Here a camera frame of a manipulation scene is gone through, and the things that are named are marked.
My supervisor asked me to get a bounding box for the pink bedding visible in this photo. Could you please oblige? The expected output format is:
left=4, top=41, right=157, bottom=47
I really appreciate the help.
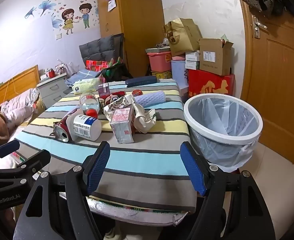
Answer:
left=0, top=87, right=46, bottom=130

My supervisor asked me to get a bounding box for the pink milk carton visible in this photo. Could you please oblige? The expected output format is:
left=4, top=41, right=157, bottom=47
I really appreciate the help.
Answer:
left=109, top=107, right=136, bottom=144

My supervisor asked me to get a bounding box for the crushed red can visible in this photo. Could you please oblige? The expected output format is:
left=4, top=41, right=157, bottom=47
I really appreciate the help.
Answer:
left=53, top=107, right=80, bottom=143

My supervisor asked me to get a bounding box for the folded blue cloth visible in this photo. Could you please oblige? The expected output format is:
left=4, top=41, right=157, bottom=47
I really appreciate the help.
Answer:
left=65, top=70, right=100, bottom=87

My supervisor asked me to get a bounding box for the clear plastic bottle red cap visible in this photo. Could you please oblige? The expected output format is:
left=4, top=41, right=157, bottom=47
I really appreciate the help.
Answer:
left=79, top=93, right=100, bottom=119

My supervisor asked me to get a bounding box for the red plaid bag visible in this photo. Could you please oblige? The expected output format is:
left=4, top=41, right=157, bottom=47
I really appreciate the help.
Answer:
left=86, top=57, right=121, bottom=72

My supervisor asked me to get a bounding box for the patterned flat box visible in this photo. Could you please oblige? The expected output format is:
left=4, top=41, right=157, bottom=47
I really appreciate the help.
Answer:
left=146, top=44, right=171, bottom=54

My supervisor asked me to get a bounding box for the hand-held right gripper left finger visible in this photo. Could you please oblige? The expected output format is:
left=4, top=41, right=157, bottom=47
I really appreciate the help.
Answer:
left=13, top=141, right=111, bottom=240

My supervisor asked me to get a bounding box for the dark blue glasses case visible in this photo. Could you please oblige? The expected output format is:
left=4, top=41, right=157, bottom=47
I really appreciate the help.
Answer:
left=125, top=76, right=158, bottom=88

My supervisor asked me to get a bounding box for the small purple carton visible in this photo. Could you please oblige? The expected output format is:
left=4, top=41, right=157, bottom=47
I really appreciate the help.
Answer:
left=98, top=82, right=110, bottom=97

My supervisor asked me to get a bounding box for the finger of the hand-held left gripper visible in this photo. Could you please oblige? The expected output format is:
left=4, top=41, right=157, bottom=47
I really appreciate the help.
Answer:
left=0, top=149, right=51, bottom=184
left=0, top=140, right=21, bottom=165

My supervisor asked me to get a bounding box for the clear plastic bin liner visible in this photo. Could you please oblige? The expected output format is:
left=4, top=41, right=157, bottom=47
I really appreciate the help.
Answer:
left=187, top=97, right=259, bottom=173

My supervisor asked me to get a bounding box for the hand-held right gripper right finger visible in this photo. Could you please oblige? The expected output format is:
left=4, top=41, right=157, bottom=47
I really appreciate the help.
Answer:
left=179, top=141, right=283, bottom=240

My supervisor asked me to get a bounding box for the yellow patterned box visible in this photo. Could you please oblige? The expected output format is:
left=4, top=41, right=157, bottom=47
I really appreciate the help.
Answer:
left=150, top=70, right=173, bottom=80

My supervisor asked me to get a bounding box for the silver door handle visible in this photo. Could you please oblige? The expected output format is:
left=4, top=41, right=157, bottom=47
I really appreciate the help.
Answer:
left=252, top=15, right=267, bottom=39

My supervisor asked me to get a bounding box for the open cardboard box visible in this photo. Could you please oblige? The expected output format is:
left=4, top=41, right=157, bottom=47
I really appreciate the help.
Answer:
left=199, top=37, right=234, bottom=76

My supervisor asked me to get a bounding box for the red cartoon face can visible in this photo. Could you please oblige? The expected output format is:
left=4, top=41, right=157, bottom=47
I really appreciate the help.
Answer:
left=98, top=92, right=126, bottom=110

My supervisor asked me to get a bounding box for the wooden headboard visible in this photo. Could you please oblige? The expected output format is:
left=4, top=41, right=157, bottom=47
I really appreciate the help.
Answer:
left=0, top=65, right=40, bottom=108

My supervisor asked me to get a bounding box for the brown paper gift bag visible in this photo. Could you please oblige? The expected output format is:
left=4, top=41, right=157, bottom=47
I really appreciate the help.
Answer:
left=163, top=18, right=203, bottom=57

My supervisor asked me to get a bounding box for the red box gold print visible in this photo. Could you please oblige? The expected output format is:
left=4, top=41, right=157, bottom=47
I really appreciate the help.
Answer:
left=188, top=69, right=236, bottom=99

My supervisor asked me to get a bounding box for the grey quilted chair cushion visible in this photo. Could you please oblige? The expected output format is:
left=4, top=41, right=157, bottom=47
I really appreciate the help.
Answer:
left=79, top=33, right=124, bottom=67

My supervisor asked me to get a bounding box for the wooden door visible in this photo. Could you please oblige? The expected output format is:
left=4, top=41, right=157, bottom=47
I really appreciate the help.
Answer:
left=234, top=0, right=294, bottom=168

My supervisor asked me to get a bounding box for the light blue cylindrical container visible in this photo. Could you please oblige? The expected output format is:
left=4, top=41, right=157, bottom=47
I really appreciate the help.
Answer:
left=171, top=59, right=187, bottom=87

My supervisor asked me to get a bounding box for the white trash bin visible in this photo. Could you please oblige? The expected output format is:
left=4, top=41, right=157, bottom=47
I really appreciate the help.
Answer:
left=183, top=94, right=263, bottom=164

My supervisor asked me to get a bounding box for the printed white paper bag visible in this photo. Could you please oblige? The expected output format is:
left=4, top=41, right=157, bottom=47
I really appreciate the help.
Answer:
left=103, top=95, right=137, bottom=120

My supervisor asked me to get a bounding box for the cartoon couple wall sticker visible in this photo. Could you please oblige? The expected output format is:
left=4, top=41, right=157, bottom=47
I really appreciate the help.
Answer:
left=25, top=0, right=99, bottom=35

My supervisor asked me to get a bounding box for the yellow-green tissue pack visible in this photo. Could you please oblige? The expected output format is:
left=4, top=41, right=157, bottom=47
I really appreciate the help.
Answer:
left=72, top=78, right=101, bottom=95

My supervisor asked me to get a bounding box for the wooden wardrobe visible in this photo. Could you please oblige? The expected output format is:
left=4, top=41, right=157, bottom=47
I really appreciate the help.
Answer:
left=97, top=0, right=165, bottom=79

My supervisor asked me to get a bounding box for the brown hanging bag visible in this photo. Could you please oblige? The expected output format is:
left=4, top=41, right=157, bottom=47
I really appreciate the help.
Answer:
left=242, top=0, right=274, bottom=18

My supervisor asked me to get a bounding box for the pink storage box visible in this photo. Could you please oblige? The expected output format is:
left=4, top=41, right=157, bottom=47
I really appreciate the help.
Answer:
left=146, top=51, right=172, bottom=72

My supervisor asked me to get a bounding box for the striped tablecloth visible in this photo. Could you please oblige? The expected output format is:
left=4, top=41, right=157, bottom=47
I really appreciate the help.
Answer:
left=15, top=79, right=197, bottom=214

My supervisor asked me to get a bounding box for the black bag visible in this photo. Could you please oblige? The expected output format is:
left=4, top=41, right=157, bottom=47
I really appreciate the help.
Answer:
left=101, top=64, right=134, bottom=83

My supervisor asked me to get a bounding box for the white pill bottle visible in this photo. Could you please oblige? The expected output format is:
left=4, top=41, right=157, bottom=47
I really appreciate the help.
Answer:
left=73, top=114, right=102, bottom=141

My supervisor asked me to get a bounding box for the beige paper bag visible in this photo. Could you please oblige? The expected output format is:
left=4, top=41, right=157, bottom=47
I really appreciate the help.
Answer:
left=133, top=100, right=157, bottom=133

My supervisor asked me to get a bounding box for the grey nightstand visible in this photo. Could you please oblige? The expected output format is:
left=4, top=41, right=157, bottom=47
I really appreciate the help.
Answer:
left=37, top=76, right=71, bottom=108

